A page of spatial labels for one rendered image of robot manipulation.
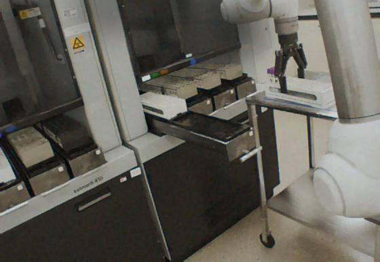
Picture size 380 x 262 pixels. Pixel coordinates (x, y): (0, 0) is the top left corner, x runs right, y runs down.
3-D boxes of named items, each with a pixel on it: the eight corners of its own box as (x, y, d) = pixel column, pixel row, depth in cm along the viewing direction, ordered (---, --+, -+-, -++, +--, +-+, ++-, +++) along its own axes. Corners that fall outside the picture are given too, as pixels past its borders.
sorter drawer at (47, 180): (6, 148, 165) (0, 133, 162) (31, 138, 172) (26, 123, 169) (39, 201, 109) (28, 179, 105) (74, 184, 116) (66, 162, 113)
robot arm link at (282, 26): (302, 15, 119) (304, 31, 121) (284, 15, 126) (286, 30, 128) (286, 20, 115) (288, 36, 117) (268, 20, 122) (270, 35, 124)
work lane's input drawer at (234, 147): (131, 123, 163) (126, 106, 160) (154, 114, 170) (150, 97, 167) (238, 166, 107) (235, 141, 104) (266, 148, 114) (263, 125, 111)
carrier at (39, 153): (53, 154, 123) (48, 140, 121) (55, 155, 122) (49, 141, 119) (24, 166, 117) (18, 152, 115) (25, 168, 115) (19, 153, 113)
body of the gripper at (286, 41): (287, 34, 118) (290, 60, 121) (302, 30, 121) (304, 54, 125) (272, 34, 124) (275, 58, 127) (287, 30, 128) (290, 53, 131)
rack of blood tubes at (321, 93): (264, 96, 139) (263, 81, 136) (281, 89, 143) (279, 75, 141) (324, 109, 114) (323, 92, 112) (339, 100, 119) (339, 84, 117)
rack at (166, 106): (134, 110, 159) (131, 98, 157) (151, 103, 164) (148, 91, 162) (169, 122, 136) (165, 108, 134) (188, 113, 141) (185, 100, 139)
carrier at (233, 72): (239, 75, 176) (238, 64, 174) (242, 75, 175) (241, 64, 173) (224, 81, 170) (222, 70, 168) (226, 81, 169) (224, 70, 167)
